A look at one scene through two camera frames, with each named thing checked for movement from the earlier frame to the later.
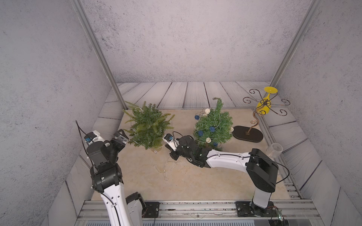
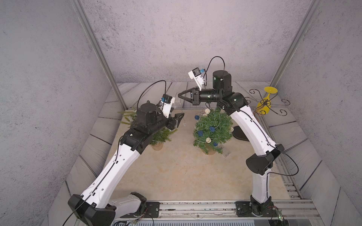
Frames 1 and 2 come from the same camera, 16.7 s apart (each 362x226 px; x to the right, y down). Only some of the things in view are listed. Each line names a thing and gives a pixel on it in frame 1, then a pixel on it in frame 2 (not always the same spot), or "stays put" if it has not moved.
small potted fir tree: [213, 127] stays put
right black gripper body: [180, 152] → [208, 96]
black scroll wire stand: [250, 134] stays put
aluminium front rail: [293, 211] stays put
